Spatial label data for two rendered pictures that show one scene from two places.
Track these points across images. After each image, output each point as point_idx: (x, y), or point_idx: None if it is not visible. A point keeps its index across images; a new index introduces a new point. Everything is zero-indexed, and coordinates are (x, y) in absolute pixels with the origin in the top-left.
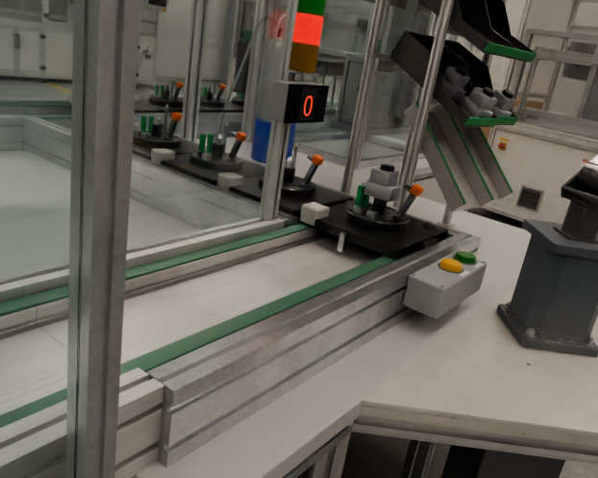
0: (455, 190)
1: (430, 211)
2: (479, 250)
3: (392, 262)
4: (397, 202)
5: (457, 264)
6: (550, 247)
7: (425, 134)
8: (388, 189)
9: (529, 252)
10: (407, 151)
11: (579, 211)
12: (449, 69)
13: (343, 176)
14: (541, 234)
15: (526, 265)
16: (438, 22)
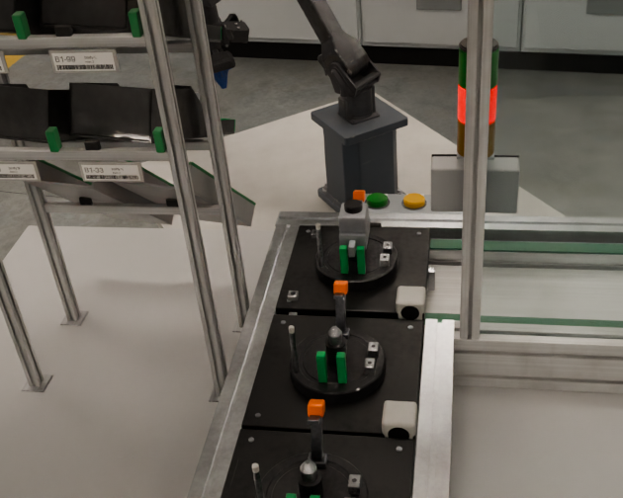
0: (246, 203)
1: (13, 348)
2: (168, 268)
3: (434, 239)
4: (41, 373)
5: (412, 195)
6: (403, 124)
7: (211, 185)
8: (369, 217)
9: (365, 154)
10: (13, 297)
11: (371, 92)
12: None
13: (217, 336)
14: (386, 126)
15: (367, 164)
16: (205, 41)
